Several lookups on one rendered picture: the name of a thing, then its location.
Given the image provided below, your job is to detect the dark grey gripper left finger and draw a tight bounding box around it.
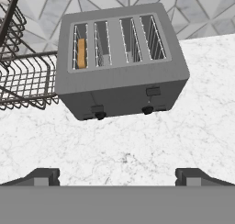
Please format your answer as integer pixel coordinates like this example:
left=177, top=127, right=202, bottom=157
left=0, top=168, right=61, bottom=187

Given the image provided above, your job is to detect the grey toaster lever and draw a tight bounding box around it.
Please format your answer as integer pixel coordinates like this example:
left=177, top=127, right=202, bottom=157
left=145, top=85, right=162, bottom=97
left=91, top=105, right=105, bottom=114

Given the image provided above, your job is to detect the grey four-slot toaster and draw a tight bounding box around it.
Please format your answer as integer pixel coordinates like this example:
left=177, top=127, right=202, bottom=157
left=54, top=2, right=191, bottom=122

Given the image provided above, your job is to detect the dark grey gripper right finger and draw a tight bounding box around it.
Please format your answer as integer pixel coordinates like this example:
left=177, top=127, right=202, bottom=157
left=174, top=168, right=235, bottom=187

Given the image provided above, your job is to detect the dark wire dish rack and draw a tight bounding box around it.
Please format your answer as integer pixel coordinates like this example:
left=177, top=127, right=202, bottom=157
left=0, top=0, right=61, bottom=111

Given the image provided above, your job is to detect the black toaster knob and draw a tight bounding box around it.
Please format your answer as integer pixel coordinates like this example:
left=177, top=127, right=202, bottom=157
left=141, top=106, right=154, bottom=116
left=95, top=110, right=107, bottom=120

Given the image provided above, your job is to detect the golden bread slice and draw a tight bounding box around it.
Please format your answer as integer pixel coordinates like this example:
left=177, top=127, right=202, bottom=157
left=76, top=38, right=86, bottom=70

